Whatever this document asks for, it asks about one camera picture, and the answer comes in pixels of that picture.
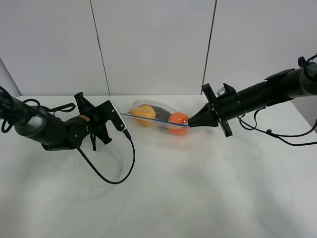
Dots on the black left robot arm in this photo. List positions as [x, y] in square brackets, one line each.
[60, 128]

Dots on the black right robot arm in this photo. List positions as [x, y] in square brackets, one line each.
[278, 88]

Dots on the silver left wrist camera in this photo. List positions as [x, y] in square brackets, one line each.
[117, 119]

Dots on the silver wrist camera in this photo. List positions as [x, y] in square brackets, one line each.
[225, 89]
[117, 119]

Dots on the yellow pear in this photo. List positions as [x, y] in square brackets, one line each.
[143, 115]

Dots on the clear zip bag blue seal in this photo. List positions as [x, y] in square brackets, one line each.
[160, 126]

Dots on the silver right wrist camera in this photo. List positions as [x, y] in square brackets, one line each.
[225, 89]

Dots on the dark purple eggplant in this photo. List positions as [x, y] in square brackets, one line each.
[162, 115]

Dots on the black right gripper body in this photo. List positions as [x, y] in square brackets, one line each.
[226, 107]

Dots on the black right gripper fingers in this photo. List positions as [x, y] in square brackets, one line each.
[204, 117]

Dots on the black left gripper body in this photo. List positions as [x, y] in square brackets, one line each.
[97, 118]

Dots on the orange fruit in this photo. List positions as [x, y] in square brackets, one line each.
[178, 124]

